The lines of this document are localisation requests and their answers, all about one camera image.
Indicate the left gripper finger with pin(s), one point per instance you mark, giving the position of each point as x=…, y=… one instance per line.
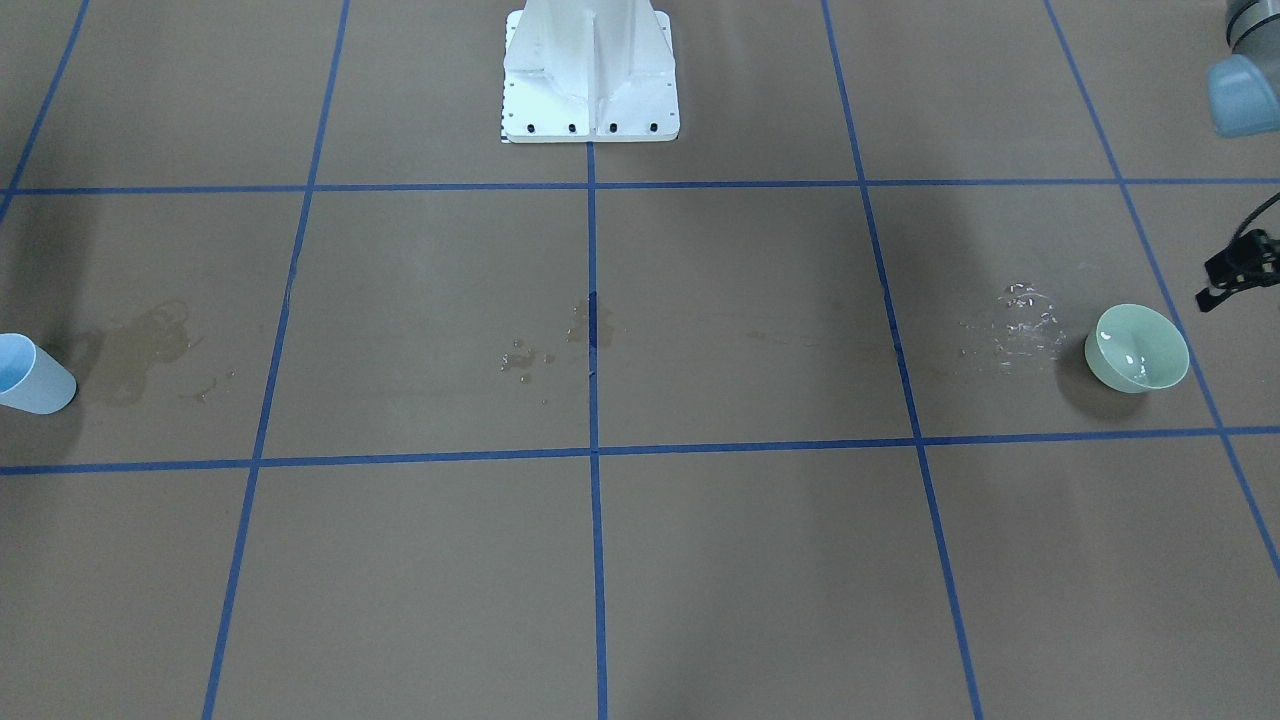
x=1249, y=261

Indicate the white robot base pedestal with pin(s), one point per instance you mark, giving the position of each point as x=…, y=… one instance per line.
x=589, y=72

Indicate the mint green ceramic bowl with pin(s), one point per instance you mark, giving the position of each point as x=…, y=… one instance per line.
x=1134, y=349

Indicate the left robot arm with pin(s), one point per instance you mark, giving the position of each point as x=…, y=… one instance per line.
x=1243, y=91

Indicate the light blue plastic cup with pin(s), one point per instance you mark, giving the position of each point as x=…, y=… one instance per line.
x=32, y=381

